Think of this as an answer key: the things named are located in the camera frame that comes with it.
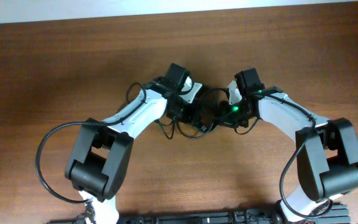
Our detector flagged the black USB cable blue plug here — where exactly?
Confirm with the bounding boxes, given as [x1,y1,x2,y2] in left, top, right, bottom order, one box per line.
[175,88,229,140]

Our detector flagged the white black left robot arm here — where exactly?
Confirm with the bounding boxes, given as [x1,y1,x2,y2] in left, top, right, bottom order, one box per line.
[65,63,203,223]

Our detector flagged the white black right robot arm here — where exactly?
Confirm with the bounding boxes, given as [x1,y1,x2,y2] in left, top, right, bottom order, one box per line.
[218,68,358,223]

